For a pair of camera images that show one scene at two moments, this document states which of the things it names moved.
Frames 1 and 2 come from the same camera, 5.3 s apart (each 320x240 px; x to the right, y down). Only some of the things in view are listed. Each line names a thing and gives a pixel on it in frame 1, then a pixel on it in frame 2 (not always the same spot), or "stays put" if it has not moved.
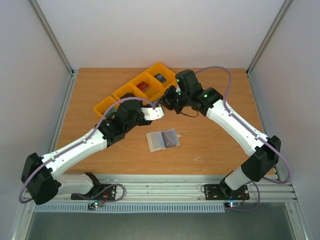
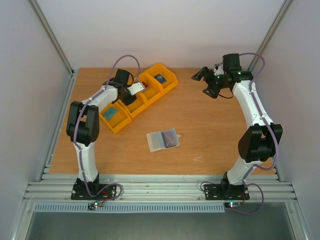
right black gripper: (169, 97) to (211, 81)
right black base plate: (213, 192) stays put
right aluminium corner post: (268, 36) stays put
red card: (169, 138) stays put
